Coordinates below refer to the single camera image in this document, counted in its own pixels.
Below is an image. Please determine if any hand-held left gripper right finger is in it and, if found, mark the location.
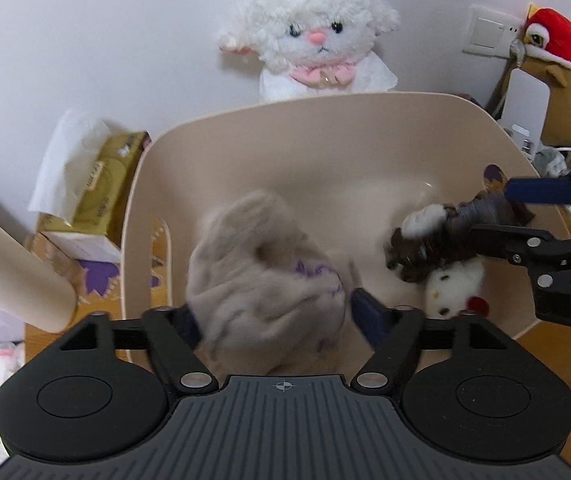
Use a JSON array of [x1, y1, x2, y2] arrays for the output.
[[349, 287, 513, 395]]

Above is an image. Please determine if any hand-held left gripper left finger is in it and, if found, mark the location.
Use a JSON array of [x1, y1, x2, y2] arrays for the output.
[[58, 304, 219, 395]]

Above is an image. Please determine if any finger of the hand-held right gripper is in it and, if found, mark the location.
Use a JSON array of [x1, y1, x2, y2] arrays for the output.
[[503, 164, 571, 207], [470, 224, 571, 273]]

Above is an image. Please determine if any brown sock with white toe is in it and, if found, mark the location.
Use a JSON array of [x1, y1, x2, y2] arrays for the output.
[[383, 192, 536, 283]]

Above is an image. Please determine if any beige sock with purple print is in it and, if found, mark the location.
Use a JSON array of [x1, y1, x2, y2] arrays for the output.
[[186, 190, 349, 376]]

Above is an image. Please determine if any beige plastic storage bin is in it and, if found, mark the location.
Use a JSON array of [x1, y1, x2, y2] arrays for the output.
[[120, 91, 571, 361]]

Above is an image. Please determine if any light blue cloth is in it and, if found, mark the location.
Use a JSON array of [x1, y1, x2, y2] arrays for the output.
[[535, 146, 571, 178]]

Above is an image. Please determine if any white fluffy dotted sock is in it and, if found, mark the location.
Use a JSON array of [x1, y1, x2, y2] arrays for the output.
[[423, 257, 489, 321]]

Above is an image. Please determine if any white phone stand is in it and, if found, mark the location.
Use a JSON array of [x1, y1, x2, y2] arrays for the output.
[[498, 67, 552, 153]]

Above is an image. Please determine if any red bird plush hat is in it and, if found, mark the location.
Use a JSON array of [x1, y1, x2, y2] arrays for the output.
[[521, 2, 571, 77]]

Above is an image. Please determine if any gold tissue box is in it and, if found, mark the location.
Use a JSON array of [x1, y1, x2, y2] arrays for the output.
[[28, 107, 152, 266]]

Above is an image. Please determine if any white thermos bottle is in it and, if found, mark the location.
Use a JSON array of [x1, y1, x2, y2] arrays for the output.
[[0, 195, 79, 333]]

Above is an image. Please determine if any white lamb plush toy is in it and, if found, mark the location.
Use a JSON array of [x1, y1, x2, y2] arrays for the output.
[[218, 0, 401, 103]]

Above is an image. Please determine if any white wall socket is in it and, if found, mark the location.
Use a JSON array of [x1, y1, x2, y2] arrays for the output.
[[462, 4, 525, 58]]

